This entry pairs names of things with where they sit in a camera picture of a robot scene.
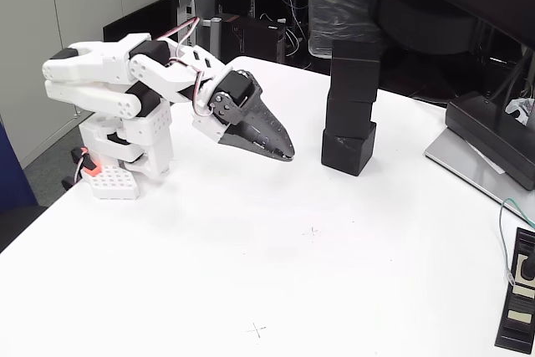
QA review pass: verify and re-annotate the black cube block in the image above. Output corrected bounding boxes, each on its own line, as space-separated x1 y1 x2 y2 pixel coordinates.
329 40 382 103
325 91 375 137
320 122 377 177

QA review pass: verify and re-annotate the black computer tower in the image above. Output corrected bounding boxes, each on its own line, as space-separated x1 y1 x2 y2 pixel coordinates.
220 13 288 64

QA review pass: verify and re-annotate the black cube block, scratched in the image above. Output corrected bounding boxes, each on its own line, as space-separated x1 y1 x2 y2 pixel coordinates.
320 122 377 177

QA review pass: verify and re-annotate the bin with clear plastic bag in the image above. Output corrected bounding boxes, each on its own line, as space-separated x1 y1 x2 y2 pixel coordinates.
302 0 385 60

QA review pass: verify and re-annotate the orange black table clamp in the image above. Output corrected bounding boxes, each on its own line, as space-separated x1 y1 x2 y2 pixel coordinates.
61 145 101 191

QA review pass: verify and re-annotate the silver monitor stand base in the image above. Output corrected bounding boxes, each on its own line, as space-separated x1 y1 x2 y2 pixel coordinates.
424 126 535 224

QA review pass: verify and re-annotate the black dock box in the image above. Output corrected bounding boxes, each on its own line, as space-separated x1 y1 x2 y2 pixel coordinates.
444 91 535 191

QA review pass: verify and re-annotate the blue partition panel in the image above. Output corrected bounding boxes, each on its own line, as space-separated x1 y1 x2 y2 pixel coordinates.
0 116 38 212

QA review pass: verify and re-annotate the crumpled white bag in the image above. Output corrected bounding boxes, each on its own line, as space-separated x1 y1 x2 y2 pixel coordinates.
504 97 535 126

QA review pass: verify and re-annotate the black power plug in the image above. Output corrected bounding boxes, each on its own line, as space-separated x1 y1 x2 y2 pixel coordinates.
521 246 535 283

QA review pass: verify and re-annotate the red white black servo cable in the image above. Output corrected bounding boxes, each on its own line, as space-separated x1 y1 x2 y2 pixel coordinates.
156 17 211 118

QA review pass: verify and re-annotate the silver metal post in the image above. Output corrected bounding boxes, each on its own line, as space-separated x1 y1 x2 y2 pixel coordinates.
203 17 222 64

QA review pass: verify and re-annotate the green cable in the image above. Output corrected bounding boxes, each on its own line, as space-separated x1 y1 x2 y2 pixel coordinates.
497 197 535 285

